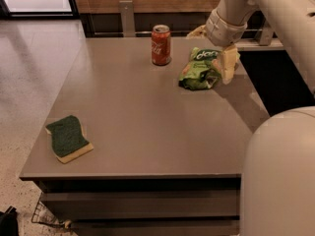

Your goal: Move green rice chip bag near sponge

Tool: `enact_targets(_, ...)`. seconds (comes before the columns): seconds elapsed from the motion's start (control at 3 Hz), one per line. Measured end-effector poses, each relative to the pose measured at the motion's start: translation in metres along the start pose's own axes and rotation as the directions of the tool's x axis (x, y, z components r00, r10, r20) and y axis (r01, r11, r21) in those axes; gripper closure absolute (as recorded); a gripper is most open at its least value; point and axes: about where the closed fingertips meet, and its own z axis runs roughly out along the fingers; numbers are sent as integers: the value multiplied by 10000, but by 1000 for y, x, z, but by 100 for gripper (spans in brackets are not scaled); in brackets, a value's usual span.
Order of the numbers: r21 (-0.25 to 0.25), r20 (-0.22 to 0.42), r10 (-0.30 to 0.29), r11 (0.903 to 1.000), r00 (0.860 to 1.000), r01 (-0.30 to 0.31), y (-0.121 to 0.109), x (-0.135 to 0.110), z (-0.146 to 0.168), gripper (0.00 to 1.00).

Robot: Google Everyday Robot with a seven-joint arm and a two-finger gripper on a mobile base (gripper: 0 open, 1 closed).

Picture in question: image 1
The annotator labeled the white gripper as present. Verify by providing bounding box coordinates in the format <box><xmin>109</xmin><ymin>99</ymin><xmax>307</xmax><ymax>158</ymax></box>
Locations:
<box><xmin>187</xmin><ymin>9</ymin><xmax>247</xmax><ymax>85</ymax></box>

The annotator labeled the green rice chip bag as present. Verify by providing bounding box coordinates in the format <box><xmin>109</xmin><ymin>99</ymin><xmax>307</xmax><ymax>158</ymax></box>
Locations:
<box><xmin>178</xmin><ymin>46</ymin><xmax>241</xmax><ymax>91</ymax></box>

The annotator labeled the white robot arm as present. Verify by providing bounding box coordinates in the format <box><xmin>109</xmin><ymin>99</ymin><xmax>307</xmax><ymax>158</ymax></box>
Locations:
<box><xmin>206</xmin><ymin>0</ymin><xmax>315</xmax><ymax>236</ymax></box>

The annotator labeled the green and yellow sponge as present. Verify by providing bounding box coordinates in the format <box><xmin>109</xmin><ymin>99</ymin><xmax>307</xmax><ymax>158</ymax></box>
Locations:
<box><xmin>45</xmin><ymin>115</ymin><xmax>94</xmax><ymax>163</ymax></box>

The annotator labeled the red soda can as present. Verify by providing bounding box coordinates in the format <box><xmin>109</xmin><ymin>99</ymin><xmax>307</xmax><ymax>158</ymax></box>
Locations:
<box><xmin>152</xmin><ymin>25</ymin><xmax>171</xmax><ymax>66</ymax></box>

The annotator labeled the grey drawer cabinet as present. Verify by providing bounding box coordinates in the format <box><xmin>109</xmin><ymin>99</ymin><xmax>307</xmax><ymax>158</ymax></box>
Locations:
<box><xmin>19</xmin><ymin>36</ymin><xmax>284</xmax><ymax>236</ymax></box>

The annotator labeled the upper grey drawer front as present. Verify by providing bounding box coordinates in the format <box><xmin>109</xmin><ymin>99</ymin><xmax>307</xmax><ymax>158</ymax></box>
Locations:
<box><xmin>41</xmin><ymin>190</ymin><xmax>239</xmax><ymax>220</ymax></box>

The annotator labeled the grey drawer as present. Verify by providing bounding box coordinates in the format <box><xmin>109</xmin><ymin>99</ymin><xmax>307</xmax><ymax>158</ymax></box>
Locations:
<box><xmin>71</xmin><ymin>219</ymin><xmax>239</xmax><ymax>236</ymax></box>
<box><xmin>41</xmin><ymin>190</ymin><xmax>239</xmax><ymax>220</ymax></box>

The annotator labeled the lower grey drawer front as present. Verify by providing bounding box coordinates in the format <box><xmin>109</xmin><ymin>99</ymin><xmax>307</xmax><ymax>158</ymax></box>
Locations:
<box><xmin>71</xmin><ymin>219</ymin><xmax>239</xmax><ymax>236</ymax></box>

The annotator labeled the black object on floor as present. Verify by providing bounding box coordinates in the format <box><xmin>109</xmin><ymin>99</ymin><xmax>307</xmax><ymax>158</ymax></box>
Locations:
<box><xmin>0</xmin><ymin>206</ymin><xmax>19</xmax><ymax>236</ymax></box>

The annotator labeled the right metal wall bracket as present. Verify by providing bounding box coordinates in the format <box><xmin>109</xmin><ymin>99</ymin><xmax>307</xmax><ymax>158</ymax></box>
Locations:
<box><xmin>257</xmin><ymin>20</ymin><xmax>274</xmax><ymax>46</ymax></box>

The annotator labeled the metal wall bracket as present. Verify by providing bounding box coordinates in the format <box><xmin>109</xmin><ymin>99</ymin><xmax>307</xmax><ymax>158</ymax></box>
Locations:
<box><xmin>119</xmin><ymin>0</ymin><xmax>136</xmax><ymax>37</ymax></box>
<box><xmin>257</xmin><ymin>20</ymin><xmax>274</xmax><ymax>46</ymax></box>

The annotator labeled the left metal wall bracket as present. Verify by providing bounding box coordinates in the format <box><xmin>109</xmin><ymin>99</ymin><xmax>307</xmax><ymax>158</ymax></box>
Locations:
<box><xmin>119</xmin><ymin>0</ymin><xmax>136</xmax><ymax>37</ymax></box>

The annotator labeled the wire basket on floor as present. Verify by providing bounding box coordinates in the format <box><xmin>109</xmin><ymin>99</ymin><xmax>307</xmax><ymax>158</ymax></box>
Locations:
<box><xmin>31</xmin><ymin>199</ymin><xmax>72</xmax><ymax>229</ymax></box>

